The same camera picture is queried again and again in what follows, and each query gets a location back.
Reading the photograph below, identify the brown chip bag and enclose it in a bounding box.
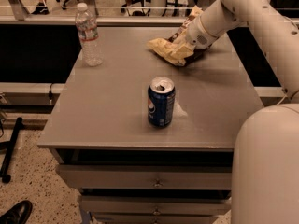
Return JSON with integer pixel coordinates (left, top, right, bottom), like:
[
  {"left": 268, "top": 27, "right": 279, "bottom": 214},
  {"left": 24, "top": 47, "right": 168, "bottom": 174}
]
[{"left": 147, "top": 5, "right": 213, "bottom": 67}]

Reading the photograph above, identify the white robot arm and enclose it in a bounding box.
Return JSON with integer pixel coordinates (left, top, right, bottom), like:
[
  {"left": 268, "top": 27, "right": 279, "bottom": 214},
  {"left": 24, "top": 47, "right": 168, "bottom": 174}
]
[{"left": 181, "top": 0, "right": 299, "bottom": 224}]

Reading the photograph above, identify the bottom grey drawer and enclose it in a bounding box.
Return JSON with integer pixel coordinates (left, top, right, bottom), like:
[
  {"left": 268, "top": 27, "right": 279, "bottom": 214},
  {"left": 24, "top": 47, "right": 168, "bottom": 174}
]
[{"left": 93, "top": 212, "right": 231, "bottom": 224}]

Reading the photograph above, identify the clear plastic water bottle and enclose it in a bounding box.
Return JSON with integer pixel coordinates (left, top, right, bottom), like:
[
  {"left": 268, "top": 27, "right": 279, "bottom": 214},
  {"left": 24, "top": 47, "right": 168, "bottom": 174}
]
[{"left": 75, "top": 3, "right": 103, "bottom": 66}]

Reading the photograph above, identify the grey drawer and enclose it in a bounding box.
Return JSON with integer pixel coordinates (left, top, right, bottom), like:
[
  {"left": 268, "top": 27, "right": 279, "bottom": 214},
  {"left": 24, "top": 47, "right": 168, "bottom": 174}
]
[
  {"left": 93, "top": 212, "right": 231, "bottom": 224},
  {"left": 78, "top": 196, "right": 231, "bottom": 216},
  {"left": 57, "top": 165, "right": 232, "bottom": 190}
]

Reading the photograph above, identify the black sneaker with leg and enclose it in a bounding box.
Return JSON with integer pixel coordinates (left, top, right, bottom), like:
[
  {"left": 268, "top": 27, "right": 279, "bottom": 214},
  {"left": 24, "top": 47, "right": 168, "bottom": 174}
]
[{"left": 32, "top": 0, "right": 49, "bottom": 15}]

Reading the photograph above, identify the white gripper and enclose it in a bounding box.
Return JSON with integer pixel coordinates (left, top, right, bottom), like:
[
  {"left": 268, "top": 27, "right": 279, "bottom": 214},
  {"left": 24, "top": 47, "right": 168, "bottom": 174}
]
[{"left": 171, "top": 16, "right": 218, "bottom": 60}]

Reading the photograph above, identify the black leather shoe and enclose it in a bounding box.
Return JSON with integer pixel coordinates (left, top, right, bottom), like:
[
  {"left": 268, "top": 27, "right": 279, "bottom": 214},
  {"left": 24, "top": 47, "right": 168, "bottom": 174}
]
[{"left": 0, "top": 200, "right": 33, "bottom": 224}]

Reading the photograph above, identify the middle grey drawer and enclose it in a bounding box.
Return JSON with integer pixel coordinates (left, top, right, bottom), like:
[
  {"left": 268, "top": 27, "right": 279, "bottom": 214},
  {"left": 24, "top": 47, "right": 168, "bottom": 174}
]
[{"left": 78, "top": 196, "right": 231, "bottom": 216}]

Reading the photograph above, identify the grey drawer cabinet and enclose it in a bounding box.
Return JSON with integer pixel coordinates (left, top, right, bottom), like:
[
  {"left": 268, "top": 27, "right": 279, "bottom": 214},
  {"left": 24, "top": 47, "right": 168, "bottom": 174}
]
[{"left": 36, "top": 25, "right": 265, "bottom": 224}]

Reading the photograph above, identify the black metal stand leg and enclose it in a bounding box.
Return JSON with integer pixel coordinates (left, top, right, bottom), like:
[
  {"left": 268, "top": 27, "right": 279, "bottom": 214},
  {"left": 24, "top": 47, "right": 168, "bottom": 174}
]
[{"left": 0, "top": 117, "right": 23, "bottom": 184}]

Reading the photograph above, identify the blue Pepsi can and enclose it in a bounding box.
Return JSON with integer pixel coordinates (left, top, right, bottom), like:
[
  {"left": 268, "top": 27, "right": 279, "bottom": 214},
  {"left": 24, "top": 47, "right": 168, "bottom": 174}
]
[{"left": 148, "top": 77, "right": 176, "bottom": 128}]

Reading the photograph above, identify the top grey drawer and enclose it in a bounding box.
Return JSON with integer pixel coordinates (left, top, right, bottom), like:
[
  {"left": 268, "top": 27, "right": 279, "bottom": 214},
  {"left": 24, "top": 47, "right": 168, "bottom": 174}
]
[{"left": 57, "top": 165, "right": 232, "bottom": 190}]

